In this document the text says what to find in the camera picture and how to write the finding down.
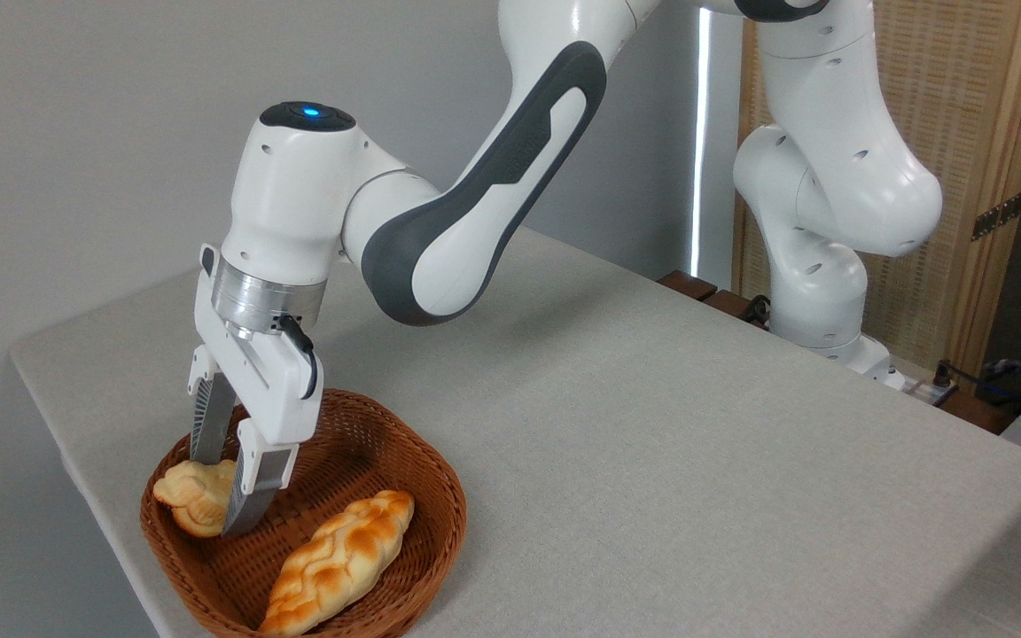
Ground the grey tablecloth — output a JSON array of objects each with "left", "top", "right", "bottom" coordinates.
[{"left": 10, "top": 226, "right": 1021, "bottom": 638}]

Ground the metal screen hinge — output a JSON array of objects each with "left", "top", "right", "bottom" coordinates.
[{"left": 970, "top": 191, "right": 1021, "bottom": 243}]

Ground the round bread roll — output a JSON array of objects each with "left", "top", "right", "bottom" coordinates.
[{"left": 152, "top": 457, "right": 238, "bottom": 540}]

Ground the white vertical light strip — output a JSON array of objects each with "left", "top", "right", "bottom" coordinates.
[{"left": 690, "top": 7, "right": 713, "bottom": 278}]

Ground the wooden rattan folding screen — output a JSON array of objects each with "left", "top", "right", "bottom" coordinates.
[{"left": 731, "top": 0, "right": 1021, "bottom": 384}]

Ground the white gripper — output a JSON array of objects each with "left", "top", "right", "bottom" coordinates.
[{"left": 188, "top": 271, "right": 326, "bottom": 538}]

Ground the black cable bundle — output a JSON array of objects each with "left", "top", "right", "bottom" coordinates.
[{"left": 931, "top": 358, "right": 1021, "bottom": 417}]

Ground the brown wicker basket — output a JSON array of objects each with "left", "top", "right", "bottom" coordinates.
[{"left": 139, "top": 387, "right": 469, "bottom": 638}]

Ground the braided bread loaf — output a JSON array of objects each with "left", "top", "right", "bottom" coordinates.
[{"left": 258, "top": 489, "right": 417, "bottom": 638}]

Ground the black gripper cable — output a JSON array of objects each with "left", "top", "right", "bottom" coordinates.
[{"left": 277, "top": 314, "right": 321, "bottom": 401}]

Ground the dark brown wooden block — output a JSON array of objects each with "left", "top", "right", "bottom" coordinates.
[
  {"left": 703, "top": 289, "right": 770, "bottom": 331},
  {"left": 657, "top": 269, "right": 719, "bottom": 303}
]

